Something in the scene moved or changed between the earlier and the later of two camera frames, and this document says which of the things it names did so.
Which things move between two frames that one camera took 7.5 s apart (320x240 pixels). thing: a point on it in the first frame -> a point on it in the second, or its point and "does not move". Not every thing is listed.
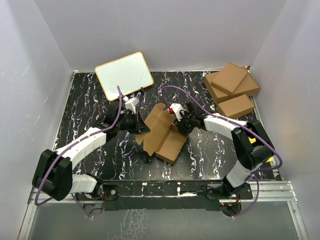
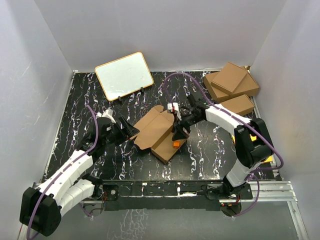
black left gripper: (139, 126) -> (131, 130)
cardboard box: (248, 86) does not move
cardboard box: (165, 138) does not move
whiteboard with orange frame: (131, 73) does not move
